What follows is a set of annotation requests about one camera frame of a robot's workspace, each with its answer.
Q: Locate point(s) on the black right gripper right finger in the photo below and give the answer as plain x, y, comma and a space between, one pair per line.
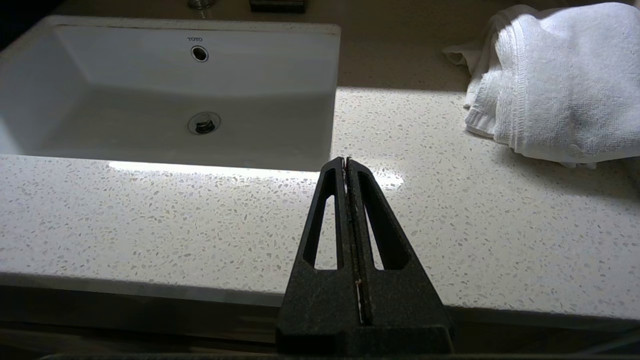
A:
400, 305

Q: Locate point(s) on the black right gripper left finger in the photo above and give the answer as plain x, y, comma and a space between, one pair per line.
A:
320, 305

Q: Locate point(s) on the chrome sink drain plug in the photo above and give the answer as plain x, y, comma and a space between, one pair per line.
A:
204, 123

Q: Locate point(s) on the white terry towel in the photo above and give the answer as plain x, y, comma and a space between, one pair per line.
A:
560, 85

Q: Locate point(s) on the white ceramic sink basin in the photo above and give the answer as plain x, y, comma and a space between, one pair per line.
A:
150, 90

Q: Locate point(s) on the black soap dish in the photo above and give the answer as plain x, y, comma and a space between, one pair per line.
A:
277, 5

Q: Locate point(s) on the chrome faucet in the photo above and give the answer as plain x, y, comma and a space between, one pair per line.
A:
201, 3

